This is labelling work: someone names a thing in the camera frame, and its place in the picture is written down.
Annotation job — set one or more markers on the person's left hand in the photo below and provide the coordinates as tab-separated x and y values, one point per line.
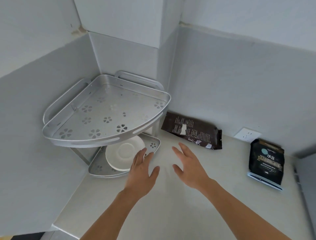
139	174

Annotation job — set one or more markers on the person's right hand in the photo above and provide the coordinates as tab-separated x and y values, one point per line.
192	171

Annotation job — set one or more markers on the person's right thumb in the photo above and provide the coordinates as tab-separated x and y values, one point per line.
177	169

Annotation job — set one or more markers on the person's right middle finger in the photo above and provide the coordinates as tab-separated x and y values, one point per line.
184	150

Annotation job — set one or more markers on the person's left thumb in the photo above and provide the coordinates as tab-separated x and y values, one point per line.
154	174

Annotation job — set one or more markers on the person's left forearm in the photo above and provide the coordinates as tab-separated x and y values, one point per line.
111	212

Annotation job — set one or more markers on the person's right forearm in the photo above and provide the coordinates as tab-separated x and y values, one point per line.
237	211

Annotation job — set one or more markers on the brown coffee packet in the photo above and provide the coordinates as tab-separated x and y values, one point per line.
195	132

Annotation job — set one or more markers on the white saucer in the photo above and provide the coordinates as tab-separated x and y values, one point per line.
121	153

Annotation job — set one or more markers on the silver two-tier corner shelf rack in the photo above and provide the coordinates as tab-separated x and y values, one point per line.
108	111

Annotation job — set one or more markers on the black coffee bag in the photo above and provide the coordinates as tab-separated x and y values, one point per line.
266	158

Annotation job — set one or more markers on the blue bag clip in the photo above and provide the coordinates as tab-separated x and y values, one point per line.
265	180

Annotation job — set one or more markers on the white wall socket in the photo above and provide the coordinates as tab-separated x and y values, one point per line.
246	134

